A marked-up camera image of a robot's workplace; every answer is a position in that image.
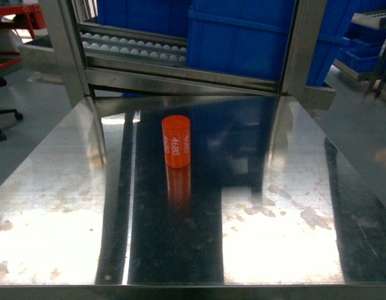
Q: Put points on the orange cylindrical capacitor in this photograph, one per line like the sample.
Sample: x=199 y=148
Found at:
x=176 y=141

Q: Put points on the blue plastic bin front right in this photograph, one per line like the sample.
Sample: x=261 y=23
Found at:
x=249 y=38

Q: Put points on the blue plastic bin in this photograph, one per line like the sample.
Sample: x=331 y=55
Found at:
x=162 y=17
x=249 y=38

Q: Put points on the stainless steel flow rack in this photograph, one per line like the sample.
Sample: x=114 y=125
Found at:
x=166 y=73

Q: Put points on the blue plastic bin front left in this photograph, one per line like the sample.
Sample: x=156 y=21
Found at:
x=162 y=17

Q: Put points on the blue bin far right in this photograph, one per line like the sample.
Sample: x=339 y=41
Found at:
x=363 y=59

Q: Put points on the red metal table frame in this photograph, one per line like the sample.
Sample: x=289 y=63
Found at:
x=17 y=16

